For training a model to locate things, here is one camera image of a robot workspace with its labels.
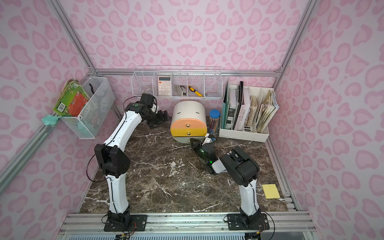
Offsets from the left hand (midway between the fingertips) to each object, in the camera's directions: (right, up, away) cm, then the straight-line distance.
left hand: (164, 118), depth 90 cm
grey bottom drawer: (+12, -13, +8) cm, 20 cm away
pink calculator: (-1, +21, +5) cm, 22 cm away
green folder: (+36, +6, -3) cm, 37 cm away
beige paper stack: (+62, +5, 0) cm, 62 cm away
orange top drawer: (+15, -3, -3) cm, 15 cm away
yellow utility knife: (+20, +16, +7) cm, 27 cm away
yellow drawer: (+13, -8, +2) cm, 15 cm away
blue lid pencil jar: (+31, -2, +7) cm, 32 cm away
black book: (+46, +17, +4) cm, 49 cm away
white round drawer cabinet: (+14, +6, +3) cm, 16 cm away
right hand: (+14, -12, +2) cm, 19 cm away
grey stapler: (+8, +19, +10) cm, 23 cm away
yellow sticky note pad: (+60, -40, -8) cm, 73 cm away
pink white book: (+49, +1, +6) cm, 49 cm away
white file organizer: (+58, +16, +13) cm, 62 cm away
